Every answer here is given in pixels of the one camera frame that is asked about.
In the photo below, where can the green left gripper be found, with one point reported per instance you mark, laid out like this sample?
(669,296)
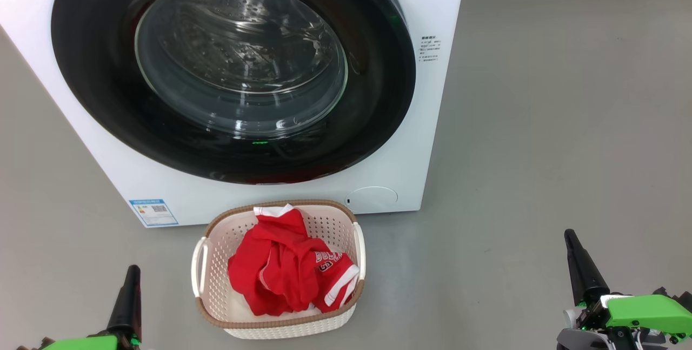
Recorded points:
(81,343)

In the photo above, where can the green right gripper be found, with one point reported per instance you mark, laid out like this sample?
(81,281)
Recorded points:
(643,312)

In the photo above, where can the red sports jersey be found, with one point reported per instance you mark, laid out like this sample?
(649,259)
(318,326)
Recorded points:
(281,269)

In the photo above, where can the black round glass washer door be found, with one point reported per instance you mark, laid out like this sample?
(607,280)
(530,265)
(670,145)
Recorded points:
(92,68)

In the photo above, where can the cream perforated basket brown rim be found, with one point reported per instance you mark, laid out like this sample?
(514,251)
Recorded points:
(216,296)

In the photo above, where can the white front-load washing machine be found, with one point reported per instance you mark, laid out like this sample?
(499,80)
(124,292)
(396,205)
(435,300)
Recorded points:
(75,139)

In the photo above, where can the stainless steel washing machine drum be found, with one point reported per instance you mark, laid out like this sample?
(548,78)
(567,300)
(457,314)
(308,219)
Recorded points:
(238,47)

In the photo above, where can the blue energy label sticker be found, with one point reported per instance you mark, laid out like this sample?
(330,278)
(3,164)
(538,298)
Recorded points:
(153,212)

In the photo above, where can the round white filter cover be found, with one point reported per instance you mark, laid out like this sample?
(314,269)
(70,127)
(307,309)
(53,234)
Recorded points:
(373,199)

